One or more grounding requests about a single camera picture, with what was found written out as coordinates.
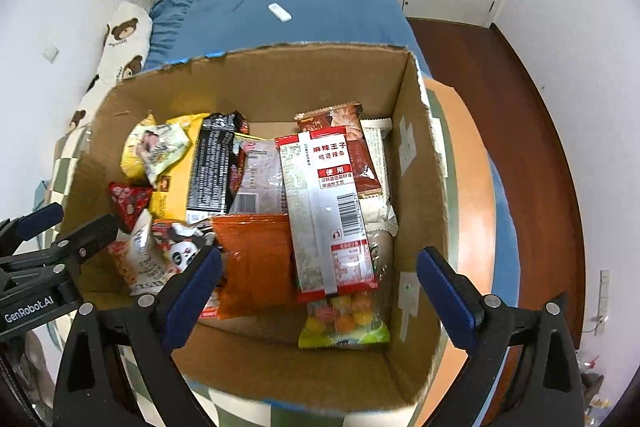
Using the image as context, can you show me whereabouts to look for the brown biscuit packet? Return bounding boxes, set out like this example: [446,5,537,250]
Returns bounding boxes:
[294,104,383,198]

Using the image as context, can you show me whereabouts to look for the orange snack packet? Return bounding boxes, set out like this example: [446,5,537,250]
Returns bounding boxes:
[199,213,301,320]

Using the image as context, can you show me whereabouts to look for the bear print pillow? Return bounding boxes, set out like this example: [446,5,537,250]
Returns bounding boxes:
[65,2,153,132]

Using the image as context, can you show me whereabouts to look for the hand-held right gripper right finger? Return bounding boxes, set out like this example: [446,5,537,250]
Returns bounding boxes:
[417,247,586,427]

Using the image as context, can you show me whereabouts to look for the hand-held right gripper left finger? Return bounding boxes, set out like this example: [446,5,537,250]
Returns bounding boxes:
[52,246,223,427]

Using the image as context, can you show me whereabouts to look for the small yellow snack packet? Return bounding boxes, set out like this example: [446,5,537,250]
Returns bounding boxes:
[121,111,193,185]

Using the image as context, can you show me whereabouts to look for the blue bedsheet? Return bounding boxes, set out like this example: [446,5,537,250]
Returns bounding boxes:
[142,0,516,268]

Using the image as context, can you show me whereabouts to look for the clear red-print noodle packet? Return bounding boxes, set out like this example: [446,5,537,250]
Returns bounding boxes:
[227,134,288,215]

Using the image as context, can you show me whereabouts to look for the white wall socket strip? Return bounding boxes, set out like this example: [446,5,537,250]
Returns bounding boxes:
[597,269,612,333]

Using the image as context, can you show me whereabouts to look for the red triangular snack packet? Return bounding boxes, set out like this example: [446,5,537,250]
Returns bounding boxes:
[108,182,155,233]

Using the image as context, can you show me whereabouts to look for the brown cardboard box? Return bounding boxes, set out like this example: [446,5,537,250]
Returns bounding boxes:
[62,43,498,427]

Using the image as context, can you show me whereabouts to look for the pile of plastic packets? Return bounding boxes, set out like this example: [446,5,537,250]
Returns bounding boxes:
[575,349,618,423]

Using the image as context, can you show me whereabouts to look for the panda print snack packet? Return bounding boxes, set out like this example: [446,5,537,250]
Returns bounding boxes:
[151,219,217,278]

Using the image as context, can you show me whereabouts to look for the colourful candy ball packet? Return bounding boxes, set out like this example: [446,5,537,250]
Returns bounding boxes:
[298,242,391,350]

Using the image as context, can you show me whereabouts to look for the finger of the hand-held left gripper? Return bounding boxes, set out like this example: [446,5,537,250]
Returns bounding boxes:
[0,201,65,254]
[55,213,119,266]

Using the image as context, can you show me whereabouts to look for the yellow and black snack packet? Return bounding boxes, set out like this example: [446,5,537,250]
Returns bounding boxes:
[150,112,249,225]

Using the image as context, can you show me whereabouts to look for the green checkered blanket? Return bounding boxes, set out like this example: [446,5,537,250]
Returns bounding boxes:
[30,127,351,427]

